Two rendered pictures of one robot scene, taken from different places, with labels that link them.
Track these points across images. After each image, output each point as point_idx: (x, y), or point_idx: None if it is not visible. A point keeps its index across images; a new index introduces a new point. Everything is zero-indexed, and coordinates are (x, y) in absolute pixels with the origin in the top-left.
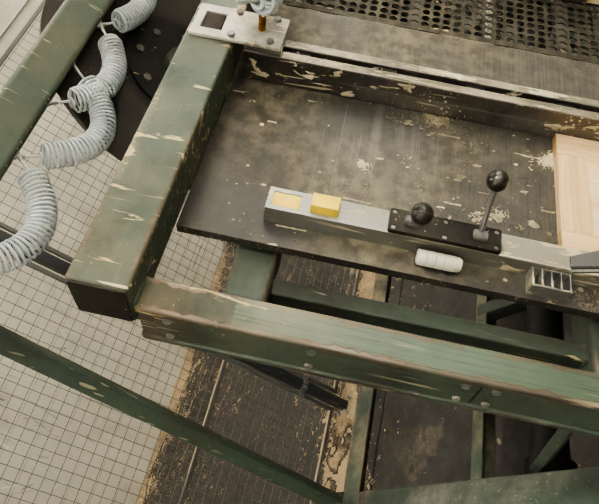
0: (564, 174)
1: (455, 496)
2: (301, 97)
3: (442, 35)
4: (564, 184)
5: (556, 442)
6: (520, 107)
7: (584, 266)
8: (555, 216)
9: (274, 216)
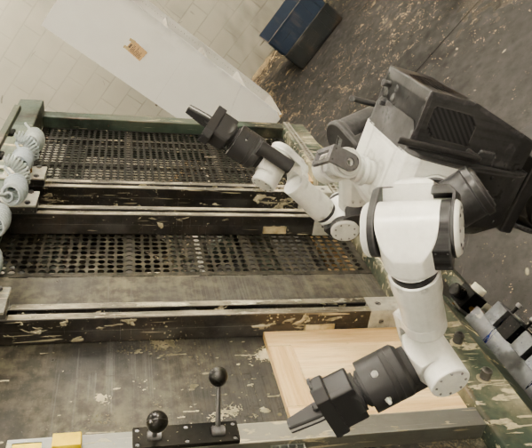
0: (278, 362)
1: None
2: (32, 352)
3: (154, 276)
4: (280, 370)
5: None
6: (228, 316)
7: (298, 423)
8: (281, 398)
9: None
